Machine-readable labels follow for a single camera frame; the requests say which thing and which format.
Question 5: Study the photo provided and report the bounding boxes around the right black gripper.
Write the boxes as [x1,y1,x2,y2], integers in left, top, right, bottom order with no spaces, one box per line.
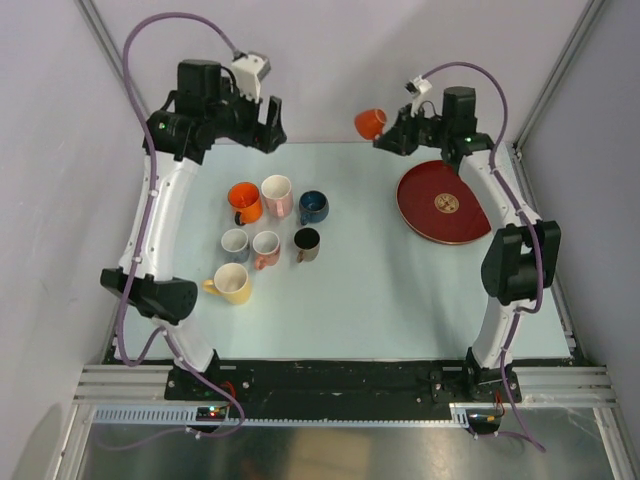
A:
[375,103,452,157]

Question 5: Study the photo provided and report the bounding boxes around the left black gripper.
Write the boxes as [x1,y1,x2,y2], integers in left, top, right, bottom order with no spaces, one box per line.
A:
[205,77,285,153]

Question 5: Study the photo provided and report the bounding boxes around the small pink cup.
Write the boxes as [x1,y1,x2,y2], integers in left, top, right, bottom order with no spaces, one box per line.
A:
[354,108,387,140]

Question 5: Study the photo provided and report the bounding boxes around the pale pink cup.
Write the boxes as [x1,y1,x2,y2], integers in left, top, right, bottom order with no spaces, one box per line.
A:
[260,174,293,219]

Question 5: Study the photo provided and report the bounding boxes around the orange mug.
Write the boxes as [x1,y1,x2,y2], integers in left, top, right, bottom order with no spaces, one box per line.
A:
[227,182,263,226]

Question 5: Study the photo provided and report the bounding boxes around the blue mug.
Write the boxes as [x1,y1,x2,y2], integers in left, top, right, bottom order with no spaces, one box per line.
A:
[298,190,329,226]

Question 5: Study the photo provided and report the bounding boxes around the pink mug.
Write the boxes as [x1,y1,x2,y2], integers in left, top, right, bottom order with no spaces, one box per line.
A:
[252,231,281,270]

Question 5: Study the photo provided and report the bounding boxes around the brown mug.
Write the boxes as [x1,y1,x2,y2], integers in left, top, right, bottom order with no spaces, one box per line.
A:
[294,227,321,263]

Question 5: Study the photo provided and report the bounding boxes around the grey mug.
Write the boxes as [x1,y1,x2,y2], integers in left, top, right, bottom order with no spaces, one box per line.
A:
[221,228,250,264]

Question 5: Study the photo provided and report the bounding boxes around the yellow mug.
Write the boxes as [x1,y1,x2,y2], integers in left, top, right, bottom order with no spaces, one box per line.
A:
[202,263,252,305]

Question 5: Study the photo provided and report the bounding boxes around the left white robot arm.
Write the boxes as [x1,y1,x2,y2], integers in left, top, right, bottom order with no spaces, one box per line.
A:
[100,52,287,399]

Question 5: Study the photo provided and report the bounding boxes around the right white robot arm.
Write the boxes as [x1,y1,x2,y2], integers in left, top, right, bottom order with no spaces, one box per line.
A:
[373,80,561,403]

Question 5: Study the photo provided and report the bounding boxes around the red round tray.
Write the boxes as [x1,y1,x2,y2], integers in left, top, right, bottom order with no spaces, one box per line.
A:
[396,160,491,245]

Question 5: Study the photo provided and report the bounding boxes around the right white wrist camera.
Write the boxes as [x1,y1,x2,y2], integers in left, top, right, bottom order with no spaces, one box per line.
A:
[405,76,433,117]

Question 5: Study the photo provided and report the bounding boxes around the left aluminium frame post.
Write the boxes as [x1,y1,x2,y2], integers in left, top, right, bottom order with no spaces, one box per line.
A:
[74,0,150,119]

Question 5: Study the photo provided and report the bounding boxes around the aluminium frame post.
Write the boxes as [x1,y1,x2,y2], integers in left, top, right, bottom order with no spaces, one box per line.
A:
[74,0,150,119]
[512,0,609,161]

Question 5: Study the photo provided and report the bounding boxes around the right aluminium frame post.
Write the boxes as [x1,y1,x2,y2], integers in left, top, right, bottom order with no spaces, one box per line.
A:
[512,0,609,161]

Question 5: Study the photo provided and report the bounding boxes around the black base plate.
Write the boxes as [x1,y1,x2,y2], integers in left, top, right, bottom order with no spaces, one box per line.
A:
[164,357,524,421]

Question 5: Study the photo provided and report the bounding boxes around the aluminium rail bar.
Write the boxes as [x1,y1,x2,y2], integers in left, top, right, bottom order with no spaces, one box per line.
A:
[515,367,617,408]

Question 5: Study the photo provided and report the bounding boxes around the white cable duct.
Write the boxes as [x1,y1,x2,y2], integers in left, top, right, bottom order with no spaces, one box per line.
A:
[92,405,471,429]

